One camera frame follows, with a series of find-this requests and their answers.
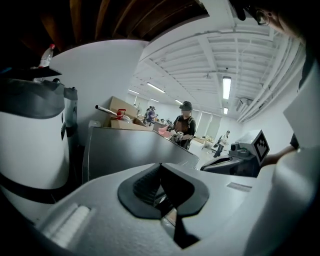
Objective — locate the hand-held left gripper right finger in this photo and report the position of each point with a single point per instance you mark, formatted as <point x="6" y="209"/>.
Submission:
<point x="225" y="207"/>

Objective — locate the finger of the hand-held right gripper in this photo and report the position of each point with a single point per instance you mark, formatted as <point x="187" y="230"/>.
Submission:
<point x="220" y="166"/>

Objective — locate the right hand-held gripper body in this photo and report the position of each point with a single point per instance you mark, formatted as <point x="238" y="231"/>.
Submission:
<point x="250" y="155"/>

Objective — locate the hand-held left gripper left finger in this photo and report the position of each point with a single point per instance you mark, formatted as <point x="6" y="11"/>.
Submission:
<point x="105" y="220"/>

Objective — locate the person's right forearm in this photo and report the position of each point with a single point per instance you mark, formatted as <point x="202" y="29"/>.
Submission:
<point x="277" y="156"/>

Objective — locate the large open cardboard box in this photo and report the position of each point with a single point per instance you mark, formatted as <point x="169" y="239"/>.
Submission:
<point x="120" y="105"/>

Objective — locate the long ceiling light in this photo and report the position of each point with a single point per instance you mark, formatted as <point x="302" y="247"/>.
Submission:
<point x="226" y="87"/>
<point x="225" y="110"/>
<point x="178" y="101"/>
<point x="155" y="87"/>

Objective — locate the pink plastic tub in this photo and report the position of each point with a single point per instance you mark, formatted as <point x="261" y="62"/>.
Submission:
<point x="162" y="130"/>

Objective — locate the black washing machine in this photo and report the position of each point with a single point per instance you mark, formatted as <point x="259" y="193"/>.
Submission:
<point x="130" y="150"/>

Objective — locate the white ceiling pipes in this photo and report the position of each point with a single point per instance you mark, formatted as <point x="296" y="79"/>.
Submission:
<point x="270" y="82"/>

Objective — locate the metal tube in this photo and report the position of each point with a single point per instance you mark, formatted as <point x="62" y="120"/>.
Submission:
<point x="105" y="110"/>

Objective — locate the white and black rounded appliance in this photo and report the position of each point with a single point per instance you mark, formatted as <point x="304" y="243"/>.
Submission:
<point x="30" y="137"/>

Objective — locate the black glasses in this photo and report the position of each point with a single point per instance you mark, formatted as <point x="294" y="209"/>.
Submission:
<point x="262" y="17"/>

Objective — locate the person's head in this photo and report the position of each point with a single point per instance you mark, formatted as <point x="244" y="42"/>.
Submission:
<point x="282" y="17"/>

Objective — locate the clear bottle with red label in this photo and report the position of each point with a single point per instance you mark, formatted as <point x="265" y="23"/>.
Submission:
<point x="46" y="57"/>

